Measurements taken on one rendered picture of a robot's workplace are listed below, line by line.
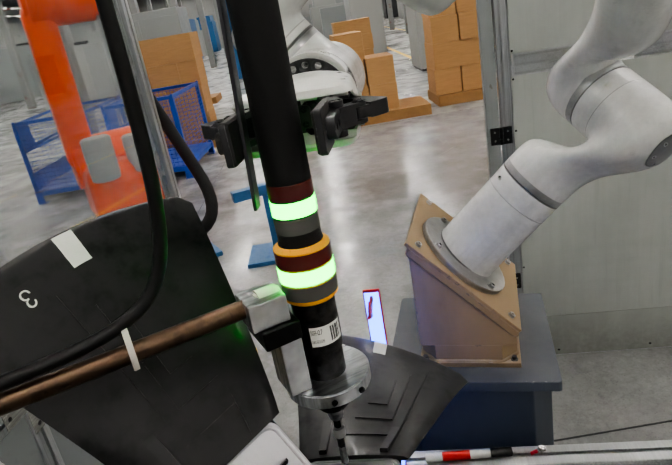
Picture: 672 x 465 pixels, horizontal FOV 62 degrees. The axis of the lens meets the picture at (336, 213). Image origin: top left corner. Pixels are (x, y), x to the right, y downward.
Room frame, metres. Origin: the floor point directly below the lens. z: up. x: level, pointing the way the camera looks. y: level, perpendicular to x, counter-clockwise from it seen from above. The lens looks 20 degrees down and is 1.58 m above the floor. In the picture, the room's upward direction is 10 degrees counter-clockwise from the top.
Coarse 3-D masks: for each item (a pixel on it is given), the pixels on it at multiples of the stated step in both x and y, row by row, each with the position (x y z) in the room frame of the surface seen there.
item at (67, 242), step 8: (64, 232) 0.45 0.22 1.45; (72, 232) 0.45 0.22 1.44; (56, 240) 0.44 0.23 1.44; (64, 240) 0.44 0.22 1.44; (72, 240) 0.44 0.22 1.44; (64, 248) 0.44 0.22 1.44; (72, 248) 0.44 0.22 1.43; (80, 248) 0.44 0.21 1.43; (72, 256) 0.43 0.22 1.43; (80, 256) 0.43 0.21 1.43; (88, 256) 0.44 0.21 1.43; (72, 264) 0.43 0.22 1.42
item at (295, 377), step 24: (264, 312) 0.36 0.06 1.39; (288, 312) 0.37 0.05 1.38; (264, 336) 0.35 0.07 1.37; (288, 336) 0.36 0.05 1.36; (288, 360) 0.36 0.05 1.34; (360, 360) 0.39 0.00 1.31; (288, 384) 0.36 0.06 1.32; (312, 384) 0.37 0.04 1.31; (336, 384) 0.37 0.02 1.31; (360, 384) 0.37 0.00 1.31; (312, 408) 0.36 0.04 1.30
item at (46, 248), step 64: (64, 256) 0.43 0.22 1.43; (128, 256) 0.44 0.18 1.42; (192, 256) 0.46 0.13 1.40; (0, 320) 0.38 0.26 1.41; (64, 320) 0.39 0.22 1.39; (128, 384) 0.37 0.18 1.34; (192, 384) 0.37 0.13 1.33; (256, 384) 0.38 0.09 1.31; (128, 448) 0.34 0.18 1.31; (192, 448) 0.35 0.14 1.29
